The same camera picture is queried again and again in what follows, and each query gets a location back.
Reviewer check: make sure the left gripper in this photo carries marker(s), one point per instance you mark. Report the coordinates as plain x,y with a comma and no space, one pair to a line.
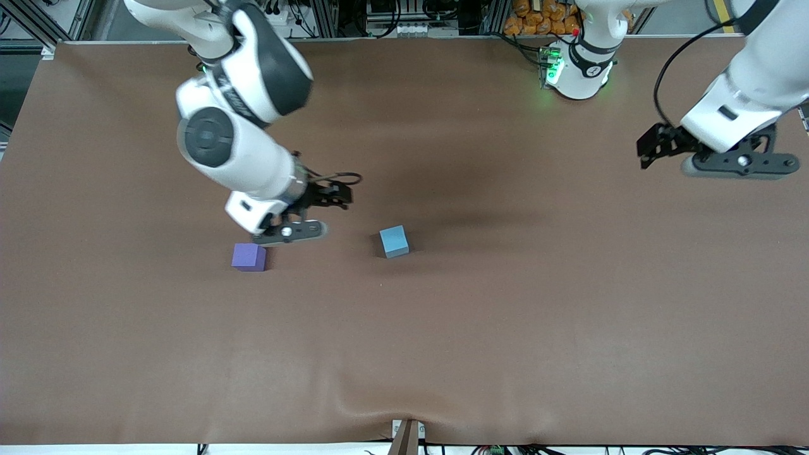
671,141

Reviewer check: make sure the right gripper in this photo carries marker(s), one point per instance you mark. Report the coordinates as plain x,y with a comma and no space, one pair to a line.
320,194

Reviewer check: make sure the blue block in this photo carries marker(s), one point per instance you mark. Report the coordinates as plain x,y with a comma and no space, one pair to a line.
394,242

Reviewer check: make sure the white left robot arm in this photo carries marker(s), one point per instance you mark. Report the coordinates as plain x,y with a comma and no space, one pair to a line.
765,63

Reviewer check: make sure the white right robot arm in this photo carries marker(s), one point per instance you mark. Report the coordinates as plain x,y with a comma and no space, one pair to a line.
240,107

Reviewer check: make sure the purple block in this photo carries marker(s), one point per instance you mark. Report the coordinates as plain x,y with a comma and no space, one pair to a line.
248,256

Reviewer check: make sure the white terminal block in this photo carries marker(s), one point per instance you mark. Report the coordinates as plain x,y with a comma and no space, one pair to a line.
412,29

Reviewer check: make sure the brown table cover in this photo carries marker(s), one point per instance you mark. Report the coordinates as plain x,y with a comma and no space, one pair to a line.
404,328

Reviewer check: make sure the bag of orange items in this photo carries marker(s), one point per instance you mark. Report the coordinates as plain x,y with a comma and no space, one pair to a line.
542,18

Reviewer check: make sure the white power strip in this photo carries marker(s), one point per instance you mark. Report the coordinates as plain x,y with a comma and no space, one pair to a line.
278,14

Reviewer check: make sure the brown table edge bracket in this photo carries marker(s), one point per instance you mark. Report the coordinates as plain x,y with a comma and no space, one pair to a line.
406,437

